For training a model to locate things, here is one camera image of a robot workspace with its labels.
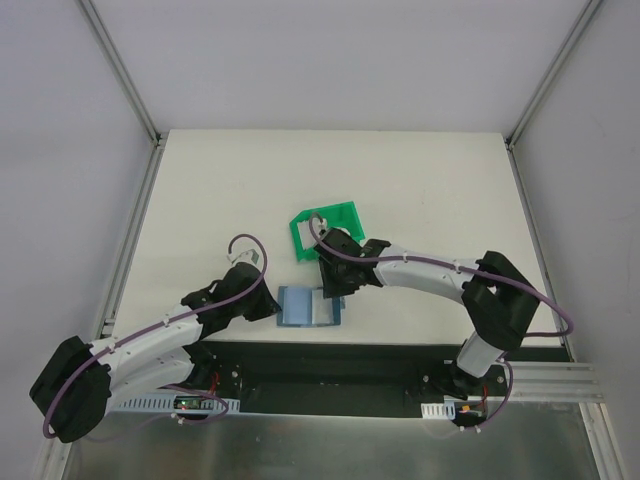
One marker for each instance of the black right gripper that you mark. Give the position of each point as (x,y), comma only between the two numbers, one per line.
(333,279)

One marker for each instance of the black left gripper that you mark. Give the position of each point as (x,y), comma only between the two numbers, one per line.
(265,305)

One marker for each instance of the blue leather card holder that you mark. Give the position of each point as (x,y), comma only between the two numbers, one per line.
(306,307)

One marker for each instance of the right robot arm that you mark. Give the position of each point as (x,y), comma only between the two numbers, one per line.
(495,295)

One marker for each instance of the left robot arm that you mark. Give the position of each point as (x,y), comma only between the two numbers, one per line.
(83,381)

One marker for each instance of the green plastic bin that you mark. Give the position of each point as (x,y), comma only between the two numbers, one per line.
(343,216)

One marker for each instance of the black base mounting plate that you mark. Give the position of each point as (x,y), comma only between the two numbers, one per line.
(356,380)

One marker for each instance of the left white cable duct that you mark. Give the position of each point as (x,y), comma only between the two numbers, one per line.
(177,403)

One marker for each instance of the white cable duct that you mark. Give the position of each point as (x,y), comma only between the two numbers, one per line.
(438,411)
(177,403)

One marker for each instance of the right white cable duct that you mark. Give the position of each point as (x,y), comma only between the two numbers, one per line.
(438,411)

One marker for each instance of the aluminium front rail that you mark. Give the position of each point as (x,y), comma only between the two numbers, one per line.
(529,381)

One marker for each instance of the left aluminium frame post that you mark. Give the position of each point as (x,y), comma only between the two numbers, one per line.
(108,47)

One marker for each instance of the aluminium frame post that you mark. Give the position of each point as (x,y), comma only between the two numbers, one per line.
(567,48)
(108,47)

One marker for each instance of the right aluminium frame post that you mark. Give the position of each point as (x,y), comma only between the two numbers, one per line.
(567,48)

